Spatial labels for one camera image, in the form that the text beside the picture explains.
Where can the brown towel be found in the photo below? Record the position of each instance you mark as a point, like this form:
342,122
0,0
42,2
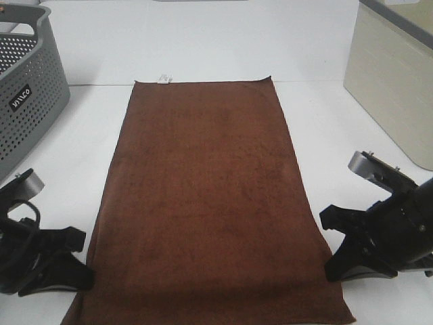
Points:
204,218

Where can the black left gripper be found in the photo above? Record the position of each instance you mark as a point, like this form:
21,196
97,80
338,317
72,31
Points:
24,271

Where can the grey perforated laundry basket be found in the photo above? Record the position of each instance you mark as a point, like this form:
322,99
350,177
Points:
34,89

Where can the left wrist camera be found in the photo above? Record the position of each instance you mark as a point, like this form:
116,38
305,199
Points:
21,189

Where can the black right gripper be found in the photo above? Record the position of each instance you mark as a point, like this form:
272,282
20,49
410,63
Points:
400,237

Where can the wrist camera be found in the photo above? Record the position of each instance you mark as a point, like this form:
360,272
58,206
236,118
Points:
389,178
21,189

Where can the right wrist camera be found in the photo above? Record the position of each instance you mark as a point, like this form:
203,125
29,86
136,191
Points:
389,178

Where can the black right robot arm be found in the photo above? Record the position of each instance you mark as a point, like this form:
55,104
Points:
390,237

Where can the beige plastic bin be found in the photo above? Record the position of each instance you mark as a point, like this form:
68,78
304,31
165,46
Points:
389,72

